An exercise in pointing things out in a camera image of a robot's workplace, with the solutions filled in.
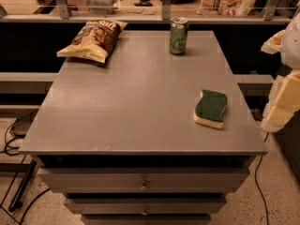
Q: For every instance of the green and yellow sponge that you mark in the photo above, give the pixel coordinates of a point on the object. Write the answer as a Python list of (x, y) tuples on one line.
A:
[(210, 108)]

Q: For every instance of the brown chip bag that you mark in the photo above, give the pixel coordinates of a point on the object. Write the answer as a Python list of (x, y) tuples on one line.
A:
[(95, 41)]

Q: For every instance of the grey drawer cabinet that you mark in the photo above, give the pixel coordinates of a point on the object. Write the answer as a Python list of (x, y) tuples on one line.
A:
[(137, 112)]

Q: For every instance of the bottom grey drawer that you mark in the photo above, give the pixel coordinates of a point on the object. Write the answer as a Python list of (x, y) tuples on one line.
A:
[(145, 220)]

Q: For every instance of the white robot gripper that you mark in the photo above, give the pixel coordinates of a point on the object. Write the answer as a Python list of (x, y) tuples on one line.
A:
[(292, 46)]

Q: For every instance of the green soda can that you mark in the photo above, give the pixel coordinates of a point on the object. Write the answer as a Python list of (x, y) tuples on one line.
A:
[(178, 35)]

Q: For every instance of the middle grey drawer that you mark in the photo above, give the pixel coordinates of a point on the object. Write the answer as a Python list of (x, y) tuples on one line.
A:
[(145, 206)]

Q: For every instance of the top grey drawer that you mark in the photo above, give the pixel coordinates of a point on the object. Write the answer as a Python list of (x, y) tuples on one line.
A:
[(157, 180)]

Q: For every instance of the grey metal railing frame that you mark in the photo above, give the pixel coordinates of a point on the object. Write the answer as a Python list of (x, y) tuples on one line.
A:
[(161, 11)]

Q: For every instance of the black metal stand leg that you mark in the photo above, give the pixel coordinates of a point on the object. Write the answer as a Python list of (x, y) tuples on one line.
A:
[(27, 170)]

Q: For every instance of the grey drawer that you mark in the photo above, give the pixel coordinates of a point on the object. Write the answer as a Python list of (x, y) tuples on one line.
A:
[(145, 206), (145, 220), (157, 180)]

